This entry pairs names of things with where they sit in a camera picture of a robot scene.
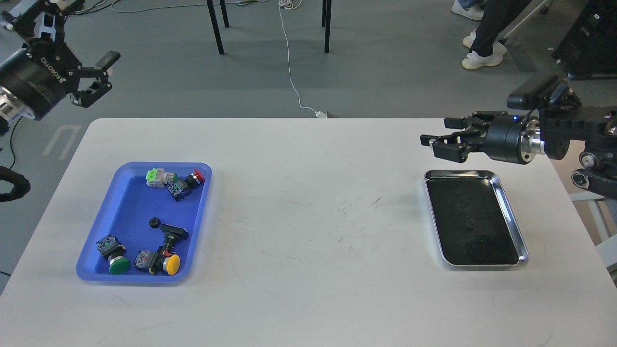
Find white sneaker far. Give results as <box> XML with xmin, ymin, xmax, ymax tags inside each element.
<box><xmin>450</xmin><ymin>0</ymin><xmax>484</xmax><ymax>21</ymax></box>

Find green push button switch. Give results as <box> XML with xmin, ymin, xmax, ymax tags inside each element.
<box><xmin>95</xmin><ymin>235</ymin><xmax>131</xmax><ymax>275</ymax></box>

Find light green terminal switch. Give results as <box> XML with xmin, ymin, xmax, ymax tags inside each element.
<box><xmin>145</xmin><ymin>168</ymin><xmax>178</xmax><ymax>188</ymax></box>

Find white cable on floor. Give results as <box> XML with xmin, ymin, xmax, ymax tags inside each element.
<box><xmin>278</xmin><ymin>0</ymin><xmax>320</xmax><ymax>116</ymax></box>

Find red push button switch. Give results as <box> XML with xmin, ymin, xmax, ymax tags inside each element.
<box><xmin>184</xmin><ymin>169</ymin><xmax>205</xmax><ymax>189</ymax></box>

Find black equipment case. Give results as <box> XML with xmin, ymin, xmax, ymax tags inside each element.
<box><xmin>552</xmin><ymin>0</ymin><xmax>617</xmax><ymax>80</ymax></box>

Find black chair leg right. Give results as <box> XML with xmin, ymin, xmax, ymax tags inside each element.
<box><xmin>321</xmin><ymin>0</ymin><xmax>333</xmax><ymax>53</ymax></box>

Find blue plastic tray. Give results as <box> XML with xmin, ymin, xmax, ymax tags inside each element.
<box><xmin>76</xmin><ymin>161</ymin><xmax>212</xmax><ymax>285</ymax></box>

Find black selector switch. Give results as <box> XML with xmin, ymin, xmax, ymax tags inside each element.
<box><xmin>160</xmin><ymin>224</ymin><xmax>189</xmax><ymax>253</ymax></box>

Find yellow push button switch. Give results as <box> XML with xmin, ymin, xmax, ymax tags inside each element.
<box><xmin>133</xmin><ymin>250</ymin><xmax>181</xmax><ymax>275</ymax></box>

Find person leg black trousers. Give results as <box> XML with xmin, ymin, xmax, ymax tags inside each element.
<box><xmin>469</xmin><ymin>0</ymin><xmax>531</xmax><ymax>57</ymax></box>

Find white sneaker near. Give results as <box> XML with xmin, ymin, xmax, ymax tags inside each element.
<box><xmin>461</xmin><ymin>51</ymin><xmax>503</xmax><ymax>70</ymax></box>

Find silver metal tray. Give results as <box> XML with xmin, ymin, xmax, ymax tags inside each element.
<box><xmin>424</xmin><ymin>170</ymin><xmax>529</xmax><ymax>270</ymax></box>

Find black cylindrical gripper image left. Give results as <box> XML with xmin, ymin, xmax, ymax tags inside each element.
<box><xmin>0</xmin><ymin>0</ymin><xmax>121</xmax><ymax>121</ymax></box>

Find white sneaker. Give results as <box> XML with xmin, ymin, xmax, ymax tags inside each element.
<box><xmin>450</xmin><ymin>0</ymin><xmax>484</xmax><ymax>21</ymax></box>
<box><xmin>461</xmin><ymin>51</ymin><xmax>503</xmax><ymax>70</ymax></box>

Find small black gear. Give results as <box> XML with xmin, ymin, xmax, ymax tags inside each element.
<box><xmin>148</xmin><ymin>217</ymin><xmax>161</xmax><ymax>228</ymax></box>

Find black chair leg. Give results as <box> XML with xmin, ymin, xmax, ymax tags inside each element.
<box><xmin>206</xmin><ymin>0</ymin><xmax>229</xmax><ymax>55</ymax></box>
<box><xmin>321</xmin><ymin>0</ymin><xmax>333</xmax><ymax>53</ymax></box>

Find black chair leg left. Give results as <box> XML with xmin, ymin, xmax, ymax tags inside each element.
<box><xmin>206</xmin><ymin>0</ymin><xmax>229</xmax><ymax>55</ymax></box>

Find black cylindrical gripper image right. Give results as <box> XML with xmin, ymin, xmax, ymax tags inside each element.
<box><xmin>419</xmin><ymin>111</ymin><xmax>545</xmax><ymax>165</ymax></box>

